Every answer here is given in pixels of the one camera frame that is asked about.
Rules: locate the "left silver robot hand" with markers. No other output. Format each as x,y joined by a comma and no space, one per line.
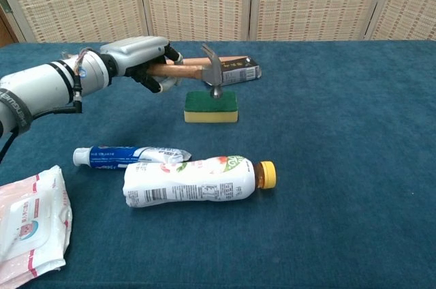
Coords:
136,52

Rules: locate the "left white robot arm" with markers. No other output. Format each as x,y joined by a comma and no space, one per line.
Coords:
44,88

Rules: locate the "green and yellow sponge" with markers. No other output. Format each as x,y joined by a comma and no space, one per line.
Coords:
210,108

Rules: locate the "black open cardboard box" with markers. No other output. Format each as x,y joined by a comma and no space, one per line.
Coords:
238,72

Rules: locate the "blue and white toothpaste tube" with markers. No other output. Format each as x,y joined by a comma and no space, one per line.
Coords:
112,157

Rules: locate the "white label yellow cap bottle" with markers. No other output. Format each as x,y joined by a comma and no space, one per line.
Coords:
190,183

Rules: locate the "pink wet wipes pack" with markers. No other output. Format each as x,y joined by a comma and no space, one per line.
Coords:
30,221

